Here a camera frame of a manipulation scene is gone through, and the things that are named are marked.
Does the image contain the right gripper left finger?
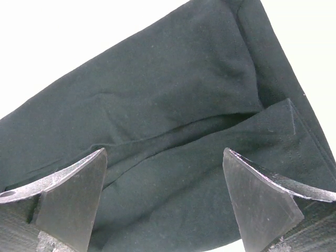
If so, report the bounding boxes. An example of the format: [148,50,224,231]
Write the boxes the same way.
[1,149,107,251]

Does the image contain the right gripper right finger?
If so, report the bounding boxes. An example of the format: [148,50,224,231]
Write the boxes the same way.
[223,148,335,251]

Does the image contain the black t shirt blue logo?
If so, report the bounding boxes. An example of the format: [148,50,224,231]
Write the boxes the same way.
[1,1,335,251]

